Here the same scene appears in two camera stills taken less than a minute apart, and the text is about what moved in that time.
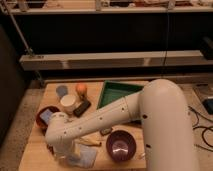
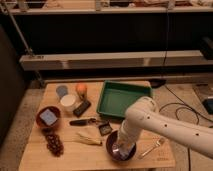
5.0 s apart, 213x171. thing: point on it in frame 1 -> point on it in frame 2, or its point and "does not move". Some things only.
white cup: (68, 103) does not move
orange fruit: (81, 89) does not move
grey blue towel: (86, 157) -> (122, 151)
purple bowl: (121, 146) does not move
